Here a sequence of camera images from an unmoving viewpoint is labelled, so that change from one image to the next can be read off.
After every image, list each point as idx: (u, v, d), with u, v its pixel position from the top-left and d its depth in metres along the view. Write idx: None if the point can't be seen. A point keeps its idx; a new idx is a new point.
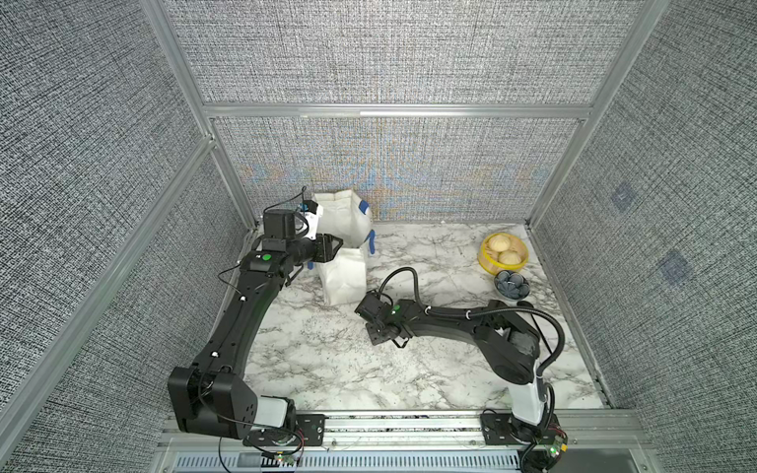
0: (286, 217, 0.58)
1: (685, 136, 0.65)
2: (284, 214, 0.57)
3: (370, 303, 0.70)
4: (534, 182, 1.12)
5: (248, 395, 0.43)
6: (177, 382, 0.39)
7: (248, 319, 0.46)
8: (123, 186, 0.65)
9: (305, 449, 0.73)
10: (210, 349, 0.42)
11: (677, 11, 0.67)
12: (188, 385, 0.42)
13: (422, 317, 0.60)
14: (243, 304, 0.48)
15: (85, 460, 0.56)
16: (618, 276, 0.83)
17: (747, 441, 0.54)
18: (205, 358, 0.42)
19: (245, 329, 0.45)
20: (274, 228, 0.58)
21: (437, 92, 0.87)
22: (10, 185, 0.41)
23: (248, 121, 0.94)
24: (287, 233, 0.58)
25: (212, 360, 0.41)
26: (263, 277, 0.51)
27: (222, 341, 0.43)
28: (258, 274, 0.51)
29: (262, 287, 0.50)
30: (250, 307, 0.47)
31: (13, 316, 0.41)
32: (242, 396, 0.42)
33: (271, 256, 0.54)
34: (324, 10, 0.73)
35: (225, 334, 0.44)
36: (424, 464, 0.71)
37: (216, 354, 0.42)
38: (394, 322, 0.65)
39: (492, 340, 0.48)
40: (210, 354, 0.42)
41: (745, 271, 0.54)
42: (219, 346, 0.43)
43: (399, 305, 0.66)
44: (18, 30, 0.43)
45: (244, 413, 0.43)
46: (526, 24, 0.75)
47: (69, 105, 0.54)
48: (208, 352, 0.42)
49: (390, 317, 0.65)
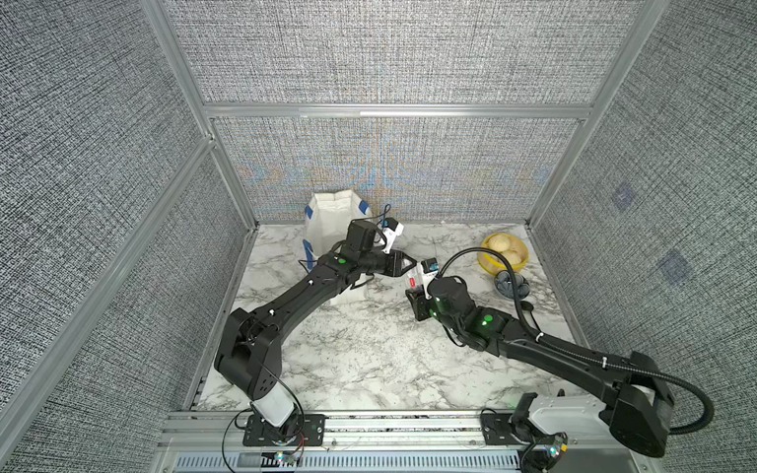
0: (367, 233, 0.63)
1: (685, 136, 0.65)
2: (368, 227, 0.62)
3: (459, 295, 0.56)
4: (534, 182, 1.12)
5: (275, 367, 0.47)
6: (233, 321, 0.46)
7: (308, 303, 0.52)
8: (123, 186, 0.65)
9: (305, 449, 0.73)
10: (269, 304, 0.49)
11: (677, 11, 0.67)
12: (240, 327, 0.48)
13: (530, 345, 0.51)
14: (307, 288, 0.53)
15: (85, 460, 0.56)
16: (619, 276, 0.83)
17: (747, 441, 0.54)
18: (263, 311, 0.47)
19: (306, 304, 0.51)
20: (354, 237, 0.64)
21: (437, 92, 0.87)
22: (10, 185, 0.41)
23: (248, 121, 0.94)
24: (366, 243, 0.65)
25: (267, 315, 0.47)
26: (332, 275, 0.57)
27: (281, 304, 0.49)
28: (328, 272, 0.57)
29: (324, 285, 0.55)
30: (311, 292, 0.53)
31: (14, 316, 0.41)
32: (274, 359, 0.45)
33: (346, 261, 0.61)
34: (324, 10, 0.73)
35: (286, 301, 0.50)
36: (425, 464, 0.71)
37: (273, 310, 0.48)
38: (481, 335, 0.56)
39: (642, 406, 0.39)
40: (269, 309, 0.48)
41: (745, 271, 0.54)
42: (277, 306, 0.49)
43: (492, 318, 0.57)
44: (18, 30, 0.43)
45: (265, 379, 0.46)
46: (526, 24, 0.75)
47: (69, 105, 0.54)
48: (266, 306, 0.48)
49: (479, 329, 0.56)
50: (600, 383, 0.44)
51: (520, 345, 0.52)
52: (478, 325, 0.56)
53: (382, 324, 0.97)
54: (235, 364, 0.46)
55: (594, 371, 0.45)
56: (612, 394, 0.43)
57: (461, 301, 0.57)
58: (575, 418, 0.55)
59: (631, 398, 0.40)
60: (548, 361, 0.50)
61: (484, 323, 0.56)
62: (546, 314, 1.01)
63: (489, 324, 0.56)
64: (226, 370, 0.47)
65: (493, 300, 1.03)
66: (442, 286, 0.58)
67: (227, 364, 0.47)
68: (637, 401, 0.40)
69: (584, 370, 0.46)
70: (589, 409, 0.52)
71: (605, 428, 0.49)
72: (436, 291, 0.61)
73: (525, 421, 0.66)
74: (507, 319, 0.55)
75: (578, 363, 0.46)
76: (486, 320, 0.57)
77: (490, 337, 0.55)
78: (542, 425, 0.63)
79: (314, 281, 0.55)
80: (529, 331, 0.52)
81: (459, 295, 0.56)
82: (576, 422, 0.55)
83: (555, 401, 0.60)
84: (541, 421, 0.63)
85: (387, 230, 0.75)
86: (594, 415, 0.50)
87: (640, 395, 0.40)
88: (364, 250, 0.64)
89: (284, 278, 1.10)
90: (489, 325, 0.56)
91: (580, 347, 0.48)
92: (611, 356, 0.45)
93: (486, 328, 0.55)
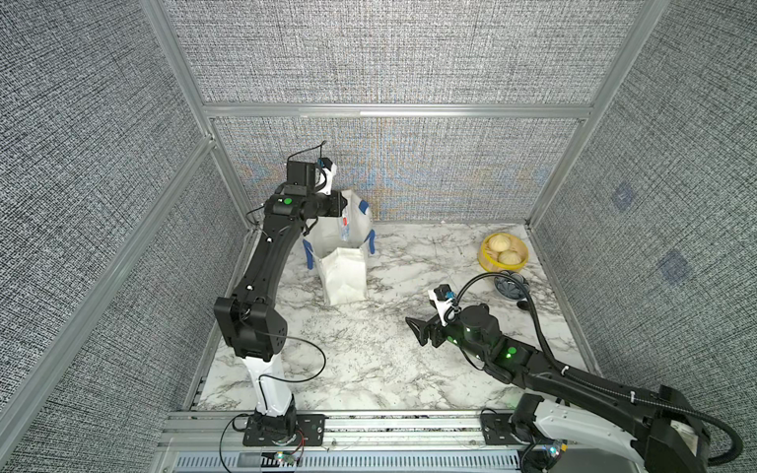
0: (307, 167, 0.61)
1: (685, 136, 0.65)
2: (307, 163, 0.61)
3: (491, 328, 0.56)
4: (534, 182, 1.12)
5: (280, 319, 0.51)
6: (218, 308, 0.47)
7: (278, 256, 0.52)
8: (123, 186, 0.65)
9: (305, 449, 0.73)
10: (243, 280, 0.50)
11: (677, 11, 0.67)
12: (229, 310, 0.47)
13: (556, 379, 0.52)
14: (269, 246, 0.53)
15: (85, 460, 0.56)
16: (619, 276, 0.83)
17: (747, 441, 0.54)
18: (241, 289, 0.49)
19: (273, 260, 0.51)
20: (297, 174, 0.62)
21: (437, 92, 0.87)
22: (9, 185, 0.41)
23: (248, 121, 0.94)
24: (309, 179, 0.62)
25: (247, 293, 0.48)
26: (287, 220, 0.55)
27: (255, 276, 0.50)
28: (282, 220, 0.55)
29: (289, 229, 0.55)
30: (277, 247, 0.53)
31: (13, 316, 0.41)
32: (277, 322, 0.50)
33: (293, 200, 0.57)
34: (324, 10, 0.73)
35: (256, 269, 0.50)
36: (425, 464, 0.71)
37: (251, 286, 0.49)
38: (506, 367, 0.57)
39: (674, 442, 0.40)
40: (245, 286, 0.49)
41: (745, 271, 0.54)
42: (252, 280, 0.49)
43: (516, 351, 0.58)
44: (18, 30, 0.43)
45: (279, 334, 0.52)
46: (526, 24, 0.75)
47: (69, 105, 0.54)
48: (242, 283, 0.49)
49: (503, 362, 0.58)
50: (630, 419, 0.45)
51: (546, 378, 0.53)
52: (502, 358, 0.58)
53: (382, 324, 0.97)
54: (247, 336, 0.51)
55: (622, 405, 0.45)
56: (643, 431, 0.44)
57: (491, 334, 0.57)
58: (592, 433, 0.54)
59: (661, 435, 0.41)
60: (575, 394, 0.51)
61: (508, 356, 0.58)
62: (546, 314, 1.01)
63: (514, 357, 0.57)
64: (241, 342, 0.52)
65: (494, 300, 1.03)
66: (471, 316, 0.58)
67: (240, 339, 0.52)
68: (668, 438, 0.40)
69: (612, 403, 0.46)
70: (616, 433, 0.51)
71: (622, 452, 0.51)
72: (466, 322, 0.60)
73: (524, 420, 0.66)
74: (530, 351, 0.57)
75: (604, 396, 0.47)
76: (510, 353, 0.58)
77: (515, 370, 0.57)
78: (542, 425, 0.63)
79: (273, 237, 0.53)
80: (554, 364, 0.54)
81: (491, 327, 0.56)
82: (587, 435, 0.55)
83: (568, 413, 0.59)
84: (548, 429, 0.63)
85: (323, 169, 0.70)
86: (623, 439, 0.49)
87: (671, 431, 0.41)
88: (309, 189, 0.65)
89: (283, 278, 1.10)
90: (514, 358, 0.57)
91: (603, 382, 0.48)
92: (638, 391, 0.46)
93: (510, 361, 0.57)
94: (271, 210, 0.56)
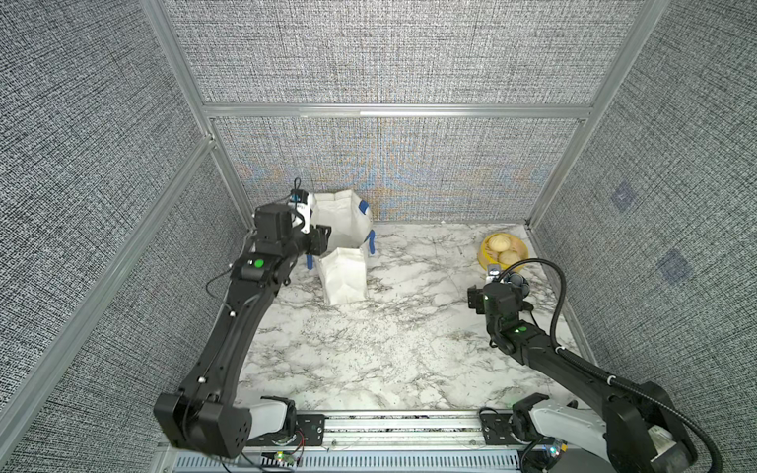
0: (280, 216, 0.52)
1: (685, 136, 0.65)
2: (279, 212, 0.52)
3: (508, 300, 0.63)
4: (534, 182, 1.12)
5: (237, 417, 0.41)
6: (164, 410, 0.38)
7: (240, 337, 0.43)
8: (123, 186, 0.65)
9: (305, 449, 0.73)
10: (197, 372, 0.40)
11: (677, 11, 0.67)
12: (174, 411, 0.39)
13: (549, 353, 0.55)
14: (231, 321, 0.44)
15: (85, 460, 0.56)
16: (619, 277, 0.83)
17: (747, 441, 0.54)
18: (193, 385, 0.39)
19: (234, 344, 0.43)
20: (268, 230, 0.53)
21: (437, 92, 0.87)
22: (9, 185, 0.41)
23: (248, 121, 0.94)
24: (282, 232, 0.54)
25: (198, 386, 0.39)
26: (255, 287, 0.47)
27: (211, 365, 0.41)
28: (251, 286, 0.47)
29: (257, 298, 0.47)
30: (240, 325, 0.44)
31: (13, 316, 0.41)
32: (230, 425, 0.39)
33: (264, 261, 0.50)
34: (324, 10, 0.73)
35: (216, 353, 0.42)
36: (424, 464, 0.71)
37: (203, 379, 0.40)
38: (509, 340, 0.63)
39: (631, 421, 0.41)
40: (198, 379, 0.40)
41: (745, 271, 0.54)
42: (207, 370, 0.40)
43: (526, 329, 0.62)
44: (18, 30, 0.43)
45: (236, 433, 0.41)
46: (526, 24, 0.75)
47: (69, 105, 0.54)
48: (195, 376, 0.40)
49: (510, 334, 0.63)
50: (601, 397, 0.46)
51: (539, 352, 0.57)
52: (511, 332, 0.63)
53: (382, 324, 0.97)
54: (196, 442, 0.41)
55: (598, 384, 0.47)
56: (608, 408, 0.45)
57: (506, 306, 0.64)
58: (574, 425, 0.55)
59: (622, 410, 0.42)
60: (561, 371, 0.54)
61: (517, 331, 0.62)
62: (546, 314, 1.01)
63: (521, 333, 0.61)
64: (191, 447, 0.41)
65: None
66: (494, 287, 0.65)
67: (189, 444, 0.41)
68: (627, 414, 0.41)
69: (587, 380, 0.48)
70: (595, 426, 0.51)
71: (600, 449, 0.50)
72: (488, 289, 0.66)
73: (521, 412, 0.67)
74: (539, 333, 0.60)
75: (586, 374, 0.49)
76: (520, 329, 0.63)
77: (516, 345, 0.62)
78: (533, 416, 0.65)
79: (238, 310, 0.45)
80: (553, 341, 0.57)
81: (508, 300, 0.63)
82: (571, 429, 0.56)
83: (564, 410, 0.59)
84: (538, 417, 0.63)
85: (299, 205, 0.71)
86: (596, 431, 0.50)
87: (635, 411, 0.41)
88: (284, 241, 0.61)
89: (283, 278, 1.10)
90: (521, 333, 0.61)
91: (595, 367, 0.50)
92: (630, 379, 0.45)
93: (517, 335, 0.61)
94: (240, 273, 0.49)
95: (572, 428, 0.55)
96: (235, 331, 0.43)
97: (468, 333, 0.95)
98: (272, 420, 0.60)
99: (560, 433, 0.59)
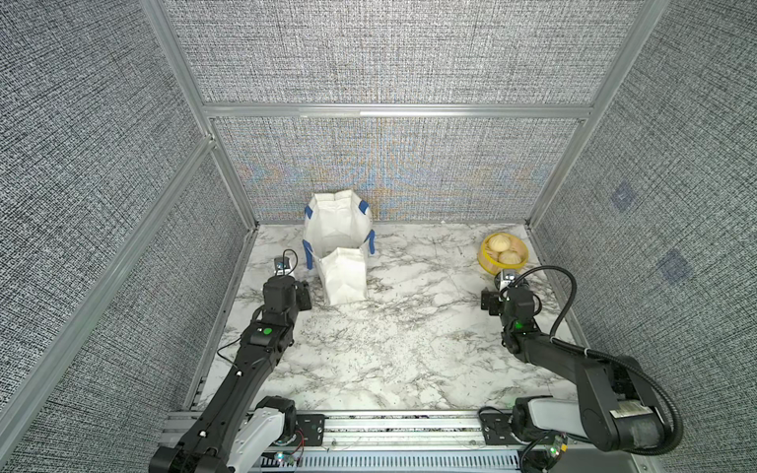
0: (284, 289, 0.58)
1: (685, 136, 0.65)
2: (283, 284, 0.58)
3: (526, 305, 0.68)
4: (534, 182, 1.12)
5: None
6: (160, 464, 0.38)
7: (244, 395, 0.47)
8: (123, 186, 0.65)
9: (305, 449, 0.73)
10: (198, 427, 0.42)
11: (677, 11, 0.67)
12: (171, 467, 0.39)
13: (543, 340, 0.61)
14: (237, 382, 0.48)
15: (85, 460, 0.56)
16: (619, 276, 0.83)
17: (747, 441, 0.54)
18: (193, 438, 0.41)
19: (238, 401, 0.46)
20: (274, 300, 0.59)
21: (437, 92, 0.87)
22: (10, 185, 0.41)
23: (248, 121, 0.94)
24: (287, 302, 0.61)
25: (198, 440, 0.41)
26: (262, 353, 0.52)
27: (212, 420, 0.43)
28: (257, 350, 0.53)
29: (262, 361, 0.52)
30: (244, 385, 0.48)
31: (13, 316, 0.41)
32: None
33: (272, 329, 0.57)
34: (324, 10, 0.73)
35: (217, 411, 0.44)
36: (424, 464, 0.71)
37: (204, 433, 0.41)
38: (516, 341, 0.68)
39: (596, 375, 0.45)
40: (198, 433, 0.41)
41: (745, 271, 0.54)
42: (208, 425, 0.42)
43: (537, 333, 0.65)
44: (18, 30, 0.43)
45: None
46: (526, 24, 0.75)
47: (69, 105, 0.54)
48: (196, 431, 0.42)
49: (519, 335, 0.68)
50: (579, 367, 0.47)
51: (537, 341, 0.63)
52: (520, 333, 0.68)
53: (382, 324, 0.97)
54: None
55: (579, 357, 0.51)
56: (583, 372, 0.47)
57: (523, 312, 0.69)
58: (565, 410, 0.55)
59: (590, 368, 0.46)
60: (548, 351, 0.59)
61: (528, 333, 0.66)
62: (546, 314, 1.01)
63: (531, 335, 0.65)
64: None
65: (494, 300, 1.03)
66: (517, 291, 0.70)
67: None
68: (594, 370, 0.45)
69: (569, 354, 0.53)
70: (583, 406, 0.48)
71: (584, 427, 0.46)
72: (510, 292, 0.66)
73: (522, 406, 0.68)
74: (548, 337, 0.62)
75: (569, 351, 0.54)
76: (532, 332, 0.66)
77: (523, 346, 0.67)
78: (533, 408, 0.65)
79: (243, 371, 0.49)
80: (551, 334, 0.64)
81: (526, 305, 0.68)
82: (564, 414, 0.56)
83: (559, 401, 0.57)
84: (535, 408, 0.64)
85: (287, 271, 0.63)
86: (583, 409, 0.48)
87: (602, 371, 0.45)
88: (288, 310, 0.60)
89: None
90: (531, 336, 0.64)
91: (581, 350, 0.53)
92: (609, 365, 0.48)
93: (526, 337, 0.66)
94: (248, 340, 0.55)
95: (568, 415, 0.54)
96: (239, 389, 0.47)
97: (468, 333, 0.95)
98: (272, 434, 0.60)
99: (558, 424, 0.58)
